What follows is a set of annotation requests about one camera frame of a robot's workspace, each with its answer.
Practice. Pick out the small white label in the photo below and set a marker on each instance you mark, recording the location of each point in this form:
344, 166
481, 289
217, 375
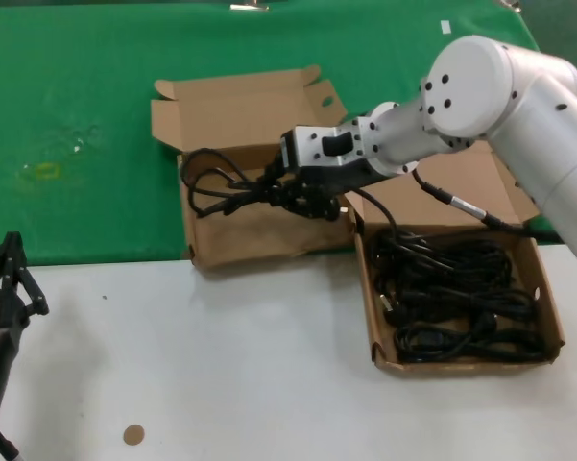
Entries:
446, 27

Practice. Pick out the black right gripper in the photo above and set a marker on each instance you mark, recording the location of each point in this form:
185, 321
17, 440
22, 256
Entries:
336, 180

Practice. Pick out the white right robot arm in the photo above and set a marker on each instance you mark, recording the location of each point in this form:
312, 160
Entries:
485, 86

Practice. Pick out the silver table clip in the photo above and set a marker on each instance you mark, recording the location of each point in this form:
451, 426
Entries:
249, 6
509, 4

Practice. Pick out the open brown cardboard box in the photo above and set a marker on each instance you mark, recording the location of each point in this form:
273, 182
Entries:
245, 110
413, 216

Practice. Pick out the round brown cardboard disc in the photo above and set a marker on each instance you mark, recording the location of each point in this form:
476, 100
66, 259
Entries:
134, 435

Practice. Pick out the green table cloth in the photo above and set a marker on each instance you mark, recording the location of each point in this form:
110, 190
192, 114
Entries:
77, 72

